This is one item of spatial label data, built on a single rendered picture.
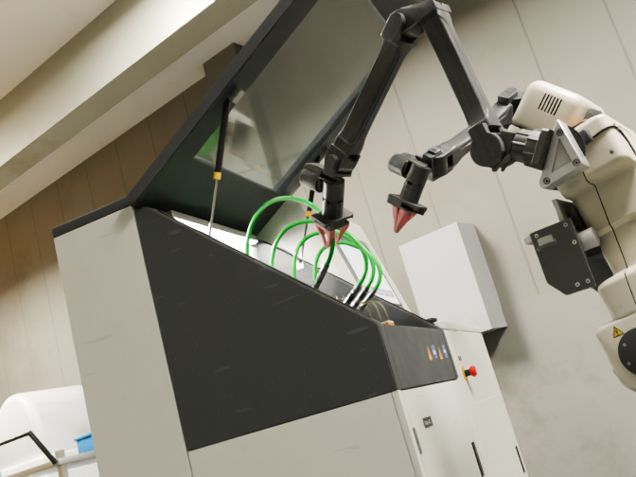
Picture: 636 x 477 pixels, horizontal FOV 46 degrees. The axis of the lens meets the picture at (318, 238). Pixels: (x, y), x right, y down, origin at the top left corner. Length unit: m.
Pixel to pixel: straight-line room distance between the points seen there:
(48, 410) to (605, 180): 4.44
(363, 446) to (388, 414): 0.10
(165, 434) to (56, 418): 3.56
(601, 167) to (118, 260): 1.26
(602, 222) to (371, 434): 0.71
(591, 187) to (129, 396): 1.27
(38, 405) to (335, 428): 3.91
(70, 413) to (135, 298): 3.59
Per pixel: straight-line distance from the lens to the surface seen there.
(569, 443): 4.00
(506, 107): 2.37
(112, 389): 2.12
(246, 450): 1.92
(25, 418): 5.57
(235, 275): 1.93
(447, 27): 1.81
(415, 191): 2.10
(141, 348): 2.07
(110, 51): 4.49
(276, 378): 1.87
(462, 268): 3.90
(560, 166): 1.66
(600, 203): 1.79
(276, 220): 2.68
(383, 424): 1.78
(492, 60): 4.21
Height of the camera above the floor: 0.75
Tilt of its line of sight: 14 degrees up
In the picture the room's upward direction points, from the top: 16 degrees counter-clockwise
